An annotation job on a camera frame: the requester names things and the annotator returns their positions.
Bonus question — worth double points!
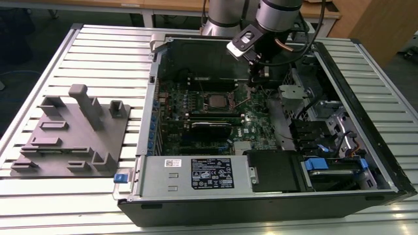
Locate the coloured power wires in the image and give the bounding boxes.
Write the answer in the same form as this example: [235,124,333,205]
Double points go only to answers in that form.
[344,143,363,158]

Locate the silver chipset heatsink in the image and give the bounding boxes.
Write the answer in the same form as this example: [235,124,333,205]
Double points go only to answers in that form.
[233,141,253,151]

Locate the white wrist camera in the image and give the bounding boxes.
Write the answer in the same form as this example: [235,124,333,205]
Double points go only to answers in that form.
[227,24,263,59]

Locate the CPU with silver top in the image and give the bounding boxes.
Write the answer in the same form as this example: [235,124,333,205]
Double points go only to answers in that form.
[208,94,229,109]

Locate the grey plastic case hinge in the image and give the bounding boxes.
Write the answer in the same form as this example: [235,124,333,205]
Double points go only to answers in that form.
[149,33,170,53]

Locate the wooden cabinet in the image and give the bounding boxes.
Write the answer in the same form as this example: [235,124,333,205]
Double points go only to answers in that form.
[328,0,418,68]

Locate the grey parts rack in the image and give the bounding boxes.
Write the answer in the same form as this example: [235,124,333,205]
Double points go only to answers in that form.
[9,84,132,177]

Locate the black fan housing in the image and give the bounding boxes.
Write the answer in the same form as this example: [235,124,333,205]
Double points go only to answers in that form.
[289,119,333,151]

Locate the green motherboard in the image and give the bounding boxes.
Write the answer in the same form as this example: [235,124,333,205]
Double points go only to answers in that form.
[154,82,289,157]

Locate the grey wheeled chair base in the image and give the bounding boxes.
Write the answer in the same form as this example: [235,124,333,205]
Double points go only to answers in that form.
[396,34,418,59]

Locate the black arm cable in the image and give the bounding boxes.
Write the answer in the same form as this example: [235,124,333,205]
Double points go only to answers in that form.
[259,0,328,67]

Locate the silver power supply unit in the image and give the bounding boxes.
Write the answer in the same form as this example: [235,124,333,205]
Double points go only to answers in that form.
[138,155,253,197]

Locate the CPU socket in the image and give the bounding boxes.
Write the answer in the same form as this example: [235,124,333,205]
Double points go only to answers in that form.
[201,91,239,113]

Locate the grey flat support bar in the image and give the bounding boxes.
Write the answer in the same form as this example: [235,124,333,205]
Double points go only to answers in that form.
[265,96,296,151]

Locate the silver metal bracket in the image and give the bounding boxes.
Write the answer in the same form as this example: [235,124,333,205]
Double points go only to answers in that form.
[277,84,312,107]

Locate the black office chair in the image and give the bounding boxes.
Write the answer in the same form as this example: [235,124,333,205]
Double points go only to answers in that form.
[0,7,36,66]

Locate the black PC case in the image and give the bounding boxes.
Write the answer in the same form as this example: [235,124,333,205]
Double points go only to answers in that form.
[112,33,418,227]

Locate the hard disk in blue carrier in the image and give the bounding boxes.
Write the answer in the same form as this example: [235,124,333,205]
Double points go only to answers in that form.
[303,158,368,192]

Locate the black graphics card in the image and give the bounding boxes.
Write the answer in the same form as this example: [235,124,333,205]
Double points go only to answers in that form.
[190,121,233,144]

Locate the silver perforated drive cage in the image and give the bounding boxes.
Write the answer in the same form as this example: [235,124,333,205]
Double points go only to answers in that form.
[283,55,327,118]

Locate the wooden desk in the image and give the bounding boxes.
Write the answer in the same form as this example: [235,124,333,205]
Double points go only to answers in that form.
[0,0,341,37]

